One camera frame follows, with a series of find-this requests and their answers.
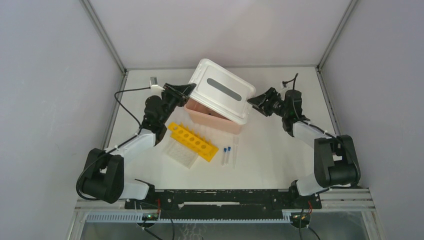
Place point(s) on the white plastic bin lid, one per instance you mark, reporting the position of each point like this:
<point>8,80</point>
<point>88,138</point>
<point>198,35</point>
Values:
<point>222,91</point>

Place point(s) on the pink plastic bin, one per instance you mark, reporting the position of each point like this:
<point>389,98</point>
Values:
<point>202,115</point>

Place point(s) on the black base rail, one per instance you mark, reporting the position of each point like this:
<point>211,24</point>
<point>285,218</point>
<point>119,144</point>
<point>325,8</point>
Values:
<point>224,204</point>

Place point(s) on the yellow test tube rack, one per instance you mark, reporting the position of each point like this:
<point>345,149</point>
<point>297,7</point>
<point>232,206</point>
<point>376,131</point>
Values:
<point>193,141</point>

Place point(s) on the blue capped tube left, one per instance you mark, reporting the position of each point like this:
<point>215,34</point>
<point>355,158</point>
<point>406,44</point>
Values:
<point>224,157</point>

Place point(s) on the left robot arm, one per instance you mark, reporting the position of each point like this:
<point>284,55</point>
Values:
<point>103,177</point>

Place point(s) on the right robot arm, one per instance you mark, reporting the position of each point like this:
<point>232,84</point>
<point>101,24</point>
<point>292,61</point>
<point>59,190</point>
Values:
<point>335,163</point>

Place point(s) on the clear well plate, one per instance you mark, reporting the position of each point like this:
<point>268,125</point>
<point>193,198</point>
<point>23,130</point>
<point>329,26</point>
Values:
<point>180,153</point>

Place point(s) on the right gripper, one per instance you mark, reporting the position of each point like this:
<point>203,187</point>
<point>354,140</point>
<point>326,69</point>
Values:
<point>259,103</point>

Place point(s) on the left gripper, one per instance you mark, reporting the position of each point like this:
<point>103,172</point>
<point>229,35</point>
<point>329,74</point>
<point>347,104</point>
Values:
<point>180,93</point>

